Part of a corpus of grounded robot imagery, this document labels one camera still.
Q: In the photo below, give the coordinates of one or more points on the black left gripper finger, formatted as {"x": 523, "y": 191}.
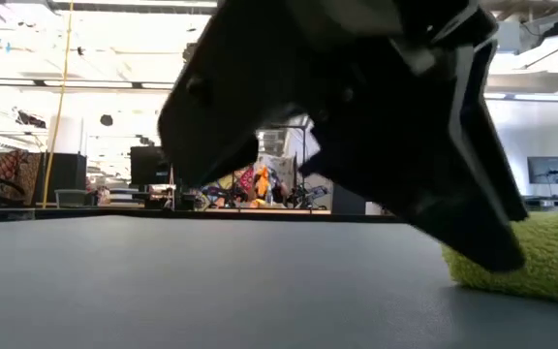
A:
{"x": 429, "y": 184}
{"x": 211, "y": 121}

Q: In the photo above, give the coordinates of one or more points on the colourful patchwork quilt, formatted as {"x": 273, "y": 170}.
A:
{"x": 245, "y": 180}

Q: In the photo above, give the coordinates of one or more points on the black monitor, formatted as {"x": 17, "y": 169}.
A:
{"x": 145, "y": 165}

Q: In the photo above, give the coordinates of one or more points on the orange cloth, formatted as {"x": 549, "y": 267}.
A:
{"x": 262, "y": 181}

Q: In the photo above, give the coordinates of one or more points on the black door panel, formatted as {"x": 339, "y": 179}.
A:
{"x": 349, "y": 201}

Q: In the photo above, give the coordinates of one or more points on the black round ceiling speaker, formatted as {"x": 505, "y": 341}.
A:
{"x": 106, "y": 120}

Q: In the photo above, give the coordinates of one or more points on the grey computer monitor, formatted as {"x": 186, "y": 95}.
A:
{"x": 550, "y": 169}

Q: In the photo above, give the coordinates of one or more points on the black desk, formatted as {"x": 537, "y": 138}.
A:
{"x": 550, "y": 201}

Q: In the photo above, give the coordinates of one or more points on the black cabinet box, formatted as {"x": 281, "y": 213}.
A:
{"x": 68, "y": 169}

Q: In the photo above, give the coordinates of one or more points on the grey-green plastic bin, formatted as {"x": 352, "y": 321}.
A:
{"x": 71, "y": 198}

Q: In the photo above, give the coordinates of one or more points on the blue-grey table mat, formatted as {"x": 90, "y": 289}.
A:
{"x": 211, "y": 291}

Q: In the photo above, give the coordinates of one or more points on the brown patterned quilt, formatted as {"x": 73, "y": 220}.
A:
{"x": 17, "y": 174}

